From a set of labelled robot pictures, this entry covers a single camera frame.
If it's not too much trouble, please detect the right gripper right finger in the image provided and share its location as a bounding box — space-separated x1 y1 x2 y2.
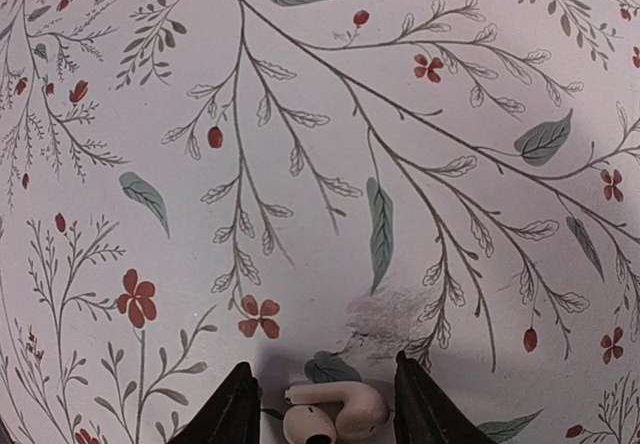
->
393 352 493 444

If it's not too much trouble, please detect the beige earbud with stem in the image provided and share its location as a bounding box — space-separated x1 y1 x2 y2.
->
285 381 390 443

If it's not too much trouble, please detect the floral patterned table mat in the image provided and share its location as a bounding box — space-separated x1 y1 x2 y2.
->
1 0 639 443

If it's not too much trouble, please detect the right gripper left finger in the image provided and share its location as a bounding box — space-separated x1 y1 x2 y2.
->
170 361 261 444

